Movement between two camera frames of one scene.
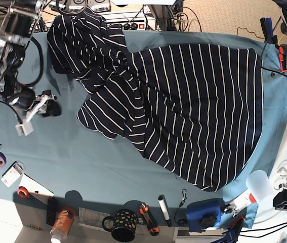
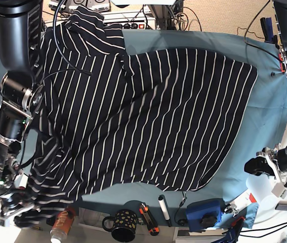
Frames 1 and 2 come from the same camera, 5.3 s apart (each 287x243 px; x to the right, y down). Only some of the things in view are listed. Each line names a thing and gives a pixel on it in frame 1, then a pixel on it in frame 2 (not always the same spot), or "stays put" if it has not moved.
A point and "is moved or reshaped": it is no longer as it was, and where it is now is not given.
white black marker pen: [164, 208] stays put
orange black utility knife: [150, 220] stays put
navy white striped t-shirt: [196, 112] is moved or reshaped
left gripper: [39, 104] to [15, 202]
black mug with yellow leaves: [125, 223] stays put
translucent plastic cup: [258, 184] stays put
